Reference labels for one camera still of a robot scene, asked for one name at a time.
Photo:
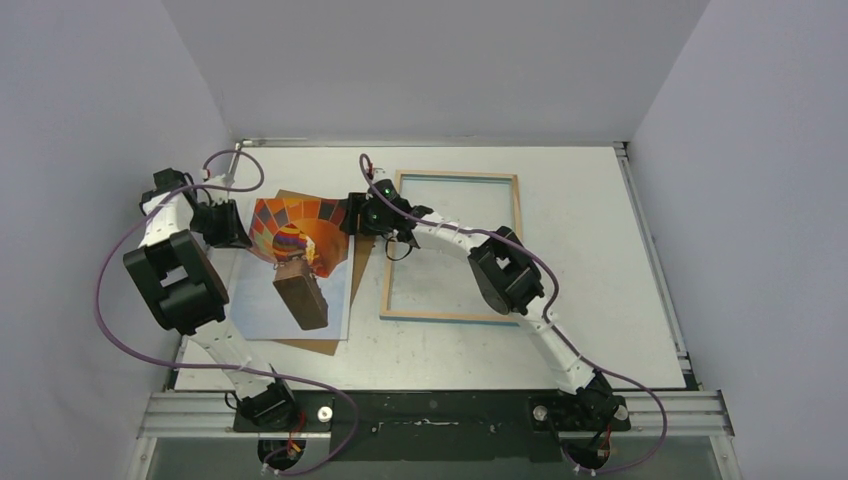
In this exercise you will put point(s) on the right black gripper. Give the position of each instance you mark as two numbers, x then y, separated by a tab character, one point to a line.
354	216

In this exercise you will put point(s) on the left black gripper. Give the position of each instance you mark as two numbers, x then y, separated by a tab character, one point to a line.
233	235

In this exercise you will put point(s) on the brown cardboard backing board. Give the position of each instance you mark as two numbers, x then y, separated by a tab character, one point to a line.
363	252

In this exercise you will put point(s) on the clear glass pane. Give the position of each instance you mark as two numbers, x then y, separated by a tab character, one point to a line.
464	225

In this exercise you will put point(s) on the hot air balloon photo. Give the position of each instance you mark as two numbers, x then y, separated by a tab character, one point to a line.
256	307

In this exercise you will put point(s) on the blue wooden picture frame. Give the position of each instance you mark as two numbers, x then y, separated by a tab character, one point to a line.
391	278

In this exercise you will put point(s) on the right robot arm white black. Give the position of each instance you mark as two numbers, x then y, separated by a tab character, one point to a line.
509	280

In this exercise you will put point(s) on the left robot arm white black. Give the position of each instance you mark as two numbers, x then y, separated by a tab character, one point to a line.
185	293

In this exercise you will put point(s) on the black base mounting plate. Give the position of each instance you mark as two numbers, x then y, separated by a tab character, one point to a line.
447	425

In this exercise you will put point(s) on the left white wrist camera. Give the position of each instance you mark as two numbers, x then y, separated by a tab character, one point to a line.
223	181

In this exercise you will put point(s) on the aluminium rail front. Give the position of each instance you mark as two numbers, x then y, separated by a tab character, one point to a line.
205	415

